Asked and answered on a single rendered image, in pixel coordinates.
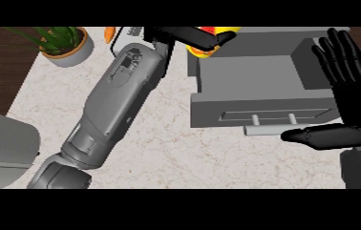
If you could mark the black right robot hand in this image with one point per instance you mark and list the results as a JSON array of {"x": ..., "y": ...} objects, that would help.
[{"x": 346, "y": 106}]

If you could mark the grey cabinet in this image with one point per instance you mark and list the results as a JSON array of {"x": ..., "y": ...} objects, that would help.
[{"x": 267, "y": 39}]

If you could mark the white flat object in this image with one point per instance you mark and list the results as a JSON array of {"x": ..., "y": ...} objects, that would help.
[{"x": 122, "y": 38}]

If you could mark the yellow and red cup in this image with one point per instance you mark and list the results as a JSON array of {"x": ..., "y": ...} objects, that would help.
[{"x": 201, "y": 53}]

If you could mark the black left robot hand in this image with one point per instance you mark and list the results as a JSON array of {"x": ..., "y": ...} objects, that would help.
[{"x": 188, "y": 35}]

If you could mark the grey drawer front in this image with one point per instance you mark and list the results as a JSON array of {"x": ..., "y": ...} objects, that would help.
[{"x": 205, "y": 111}]

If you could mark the grey rounded appliance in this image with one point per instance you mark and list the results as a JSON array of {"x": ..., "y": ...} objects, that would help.
[{"x": 16, "y": 144}]

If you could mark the green plant in grey pot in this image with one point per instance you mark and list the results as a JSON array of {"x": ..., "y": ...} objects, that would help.
[{"x": 69, "y": 54}]

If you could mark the grey drawer box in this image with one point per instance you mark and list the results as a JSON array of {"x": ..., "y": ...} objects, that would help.
[{"x": 248, "y": 74}]

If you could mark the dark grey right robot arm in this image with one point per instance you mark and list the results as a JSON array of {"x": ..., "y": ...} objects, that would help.
[{"x": 350, "y": 170}]

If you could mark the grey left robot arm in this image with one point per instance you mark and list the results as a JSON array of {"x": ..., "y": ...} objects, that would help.
[{"x": 112, "y": 97}]

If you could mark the orange carrot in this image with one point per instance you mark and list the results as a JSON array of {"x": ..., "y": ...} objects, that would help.
[{"x": 109, "y": 33}]

